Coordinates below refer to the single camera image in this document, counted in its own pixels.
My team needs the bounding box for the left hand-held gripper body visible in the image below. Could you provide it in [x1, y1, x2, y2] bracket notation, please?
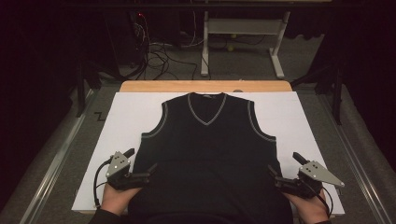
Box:
[105, 150, 151, 191]

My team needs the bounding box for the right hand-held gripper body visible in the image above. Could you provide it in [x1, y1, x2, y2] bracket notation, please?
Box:
[275, 160, 346, 200]

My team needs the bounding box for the dark knit vest grey trim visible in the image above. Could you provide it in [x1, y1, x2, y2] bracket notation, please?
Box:
[127, 91, 294, 224]

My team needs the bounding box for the person's left hand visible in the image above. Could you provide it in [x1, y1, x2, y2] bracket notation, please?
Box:
[100, 183, 143, 217]

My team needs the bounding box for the person's right hand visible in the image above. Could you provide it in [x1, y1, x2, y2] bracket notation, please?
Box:
[281, 189, 330, 224]

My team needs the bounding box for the black stand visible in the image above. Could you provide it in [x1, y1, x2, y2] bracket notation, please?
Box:
[75, 57, 120, 119]
[290, 60, 344, 126]

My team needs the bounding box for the wooden table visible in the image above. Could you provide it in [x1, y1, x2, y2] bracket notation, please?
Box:
[119, 79, 293, 93]

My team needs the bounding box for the black computer tower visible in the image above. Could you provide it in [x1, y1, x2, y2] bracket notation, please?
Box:
[130, 11, 151, 67]

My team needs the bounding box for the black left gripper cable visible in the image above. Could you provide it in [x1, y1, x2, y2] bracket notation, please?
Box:
[92, 158, 114, 209]

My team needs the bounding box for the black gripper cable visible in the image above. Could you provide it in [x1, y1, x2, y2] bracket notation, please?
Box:
[92, 158, 114, 209]
[306, 179, 334, 218]

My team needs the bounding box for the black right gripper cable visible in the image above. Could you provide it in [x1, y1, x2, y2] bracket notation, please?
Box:
[306, 179, 334, 218]

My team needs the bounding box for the metal floor rail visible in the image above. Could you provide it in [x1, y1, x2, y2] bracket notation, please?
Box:
[317, 92, 394, 224]
[18, 89, 98, 224]

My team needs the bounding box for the bundle of floor cables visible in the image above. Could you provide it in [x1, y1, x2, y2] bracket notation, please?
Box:
[134, 12, 200, 81]

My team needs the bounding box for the white metal stand frame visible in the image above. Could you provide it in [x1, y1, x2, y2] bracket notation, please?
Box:
[200, 10, 291, 79]

